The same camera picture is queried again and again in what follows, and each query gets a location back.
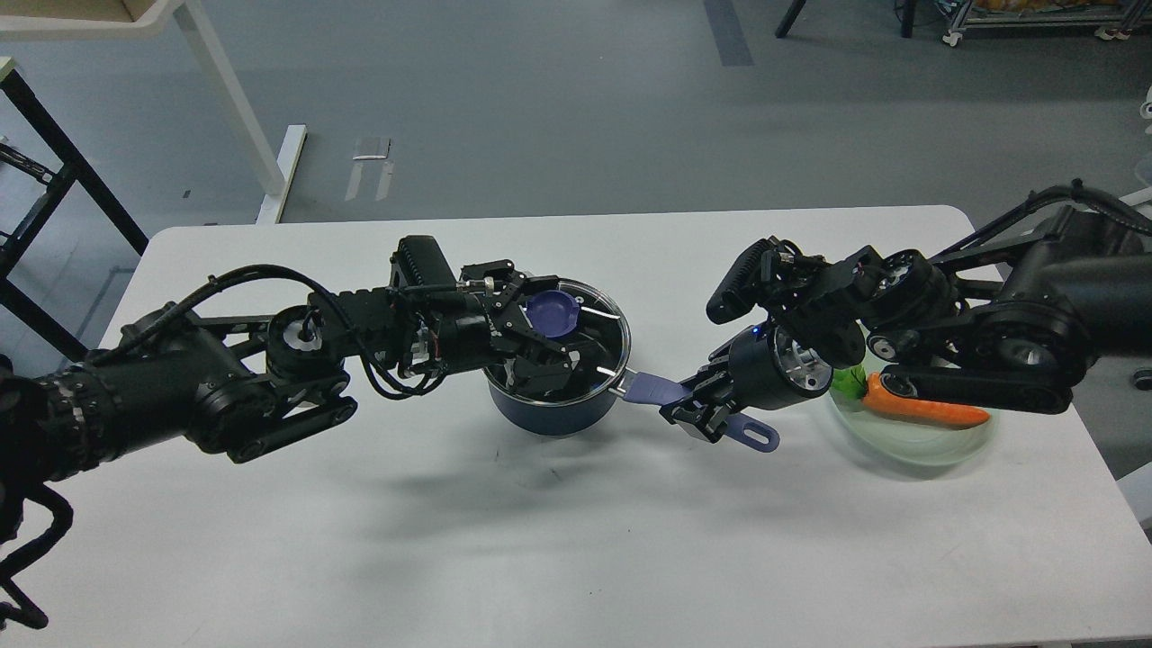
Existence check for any orange toy carrot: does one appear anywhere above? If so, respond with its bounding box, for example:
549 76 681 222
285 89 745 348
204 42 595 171
831 366 991 429

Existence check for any blue saucepan with handle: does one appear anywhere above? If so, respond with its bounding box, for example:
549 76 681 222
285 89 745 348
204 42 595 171
482 277 781 454

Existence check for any black metal rack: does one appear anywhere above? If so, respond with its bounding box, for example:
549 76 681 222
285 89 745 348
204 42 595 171
1 56 149 362

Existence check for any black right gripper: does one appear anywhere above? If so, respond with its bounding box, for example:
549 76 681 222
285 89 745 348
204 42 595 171
659 327 833 446

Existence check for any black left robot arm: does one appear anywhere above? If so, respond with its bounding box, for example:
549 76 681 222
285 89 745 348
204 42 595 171
1 235 590 630

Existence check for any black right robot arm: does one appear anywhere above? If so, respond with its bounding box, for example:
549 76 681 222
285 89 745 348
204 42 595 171
660 180 1149 443

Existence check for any glass lid with blue knob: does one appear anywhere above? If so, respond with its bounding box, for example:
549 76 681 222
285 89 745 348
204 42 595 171
485 278 631 409

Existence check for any metal wheeled cart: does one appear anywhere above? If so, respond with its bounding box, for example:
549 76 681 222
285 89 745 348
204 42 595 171
937 1 1149 48

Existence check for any pale green oval plate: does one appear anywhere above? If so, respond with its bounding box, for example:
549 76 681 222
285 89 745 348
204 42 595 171
828 357 996 468

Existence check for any black stand leg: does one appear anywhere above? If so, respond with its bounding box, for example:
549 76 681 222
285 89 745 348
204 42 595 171
774 0 808 40

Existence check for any white table leg frame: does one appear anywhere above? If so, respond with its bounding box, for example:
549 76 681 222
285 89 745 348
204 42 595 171
1 1 309 225

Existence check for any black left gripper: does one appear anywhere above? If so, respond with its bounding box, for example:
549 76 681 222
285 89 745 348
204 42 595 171
423 259 576 401

